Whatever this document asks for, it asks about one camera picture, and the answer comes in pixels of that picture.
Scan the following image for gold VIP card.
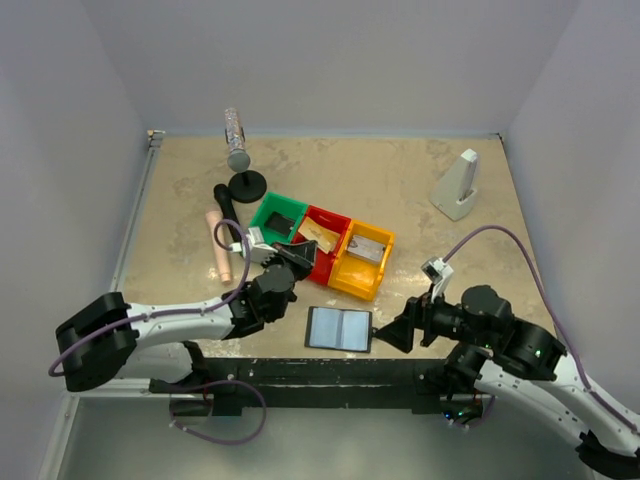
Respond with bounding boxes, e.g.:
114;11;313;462
298;217;340;254

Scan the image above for black leather card holder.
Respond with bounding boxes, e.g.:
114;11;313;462
304;306;374;353

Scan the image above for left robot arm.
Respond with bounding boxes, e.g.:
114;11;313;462
49;241;318;392

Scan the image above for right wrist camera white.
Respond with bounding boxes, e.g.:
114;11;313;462
421;257;454;302

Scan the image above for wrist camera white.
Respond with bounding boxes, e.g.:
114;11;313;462
245;227;276;264
421;257;454;302

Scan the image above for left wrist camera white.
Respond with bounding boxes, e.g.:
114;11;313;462
245;227;276;264

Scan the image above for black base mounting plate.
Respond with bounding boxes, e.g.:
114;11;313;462
149;355;501;419

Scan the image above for black bin handle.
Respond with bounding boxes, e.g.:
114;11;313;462
213;183;241;226

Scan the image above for silver cards in yellow bin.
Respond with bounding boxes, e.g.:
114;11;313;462
346;235;386;264

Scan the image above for glitter tube on black stand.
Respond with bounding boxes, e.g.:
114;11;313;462
224;108;267;204

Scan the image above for yellow plastic bin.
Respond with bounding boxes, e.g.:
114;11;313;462
328;219;395;302

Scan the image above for pink cylinder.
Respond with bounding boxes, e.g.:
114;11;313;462
205;209;233;285

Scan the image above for white wedge stand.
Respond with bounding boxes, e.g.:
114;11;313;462
429;149;479;221

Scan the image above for green plastic bin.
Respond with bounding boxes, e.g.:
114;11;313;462
249;192;309;245

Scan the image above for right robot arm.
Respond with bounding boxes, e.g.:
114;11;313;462
374;285;639;479

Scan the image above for red plastic bin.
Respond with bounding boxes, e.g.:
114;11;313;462
293;205;351;285

